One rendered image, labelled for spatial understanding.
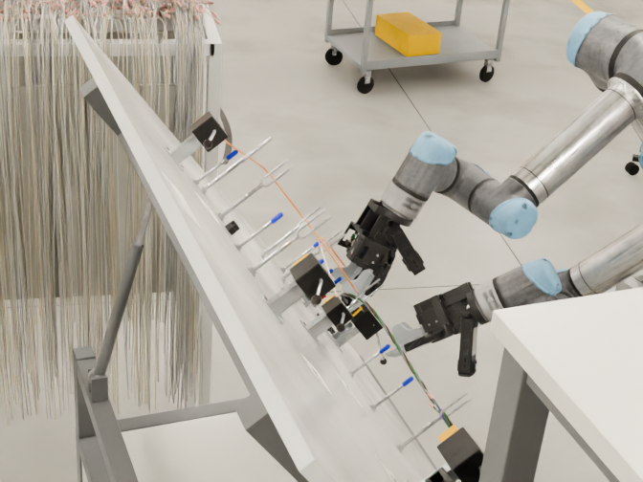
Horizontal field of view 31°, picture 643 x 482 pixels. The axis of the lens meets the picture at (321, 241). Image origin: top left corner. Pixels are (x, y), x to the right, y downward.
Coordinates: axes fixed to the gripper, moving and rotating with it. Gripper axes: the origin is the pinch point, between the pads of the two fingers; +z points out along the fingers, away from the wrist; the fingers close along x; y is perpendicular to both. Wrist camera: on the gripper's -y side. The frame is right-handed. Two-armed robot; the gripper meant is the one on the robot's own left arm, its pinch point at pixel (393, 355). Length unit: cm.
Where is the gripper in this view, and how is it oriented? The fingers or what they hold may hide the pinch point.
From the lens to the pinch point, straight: 227.2
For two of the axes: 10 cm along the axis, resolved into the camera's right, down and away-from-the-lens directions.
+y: -3.9, -9.1, 1.5
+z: -8.6, 4.2, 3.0
